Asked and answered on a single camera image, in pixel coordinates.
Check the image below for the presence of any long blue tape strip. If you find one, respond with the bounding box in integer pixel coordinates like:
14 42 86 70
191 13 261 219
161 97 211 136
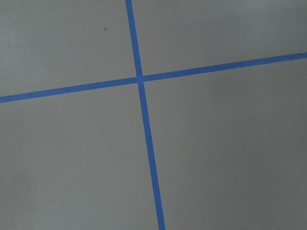
125 0 166 230

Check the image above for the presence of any crossing blue tape strip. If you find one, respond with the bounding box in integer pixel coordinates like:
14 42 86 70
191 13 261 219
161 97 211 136
0 52 307 103

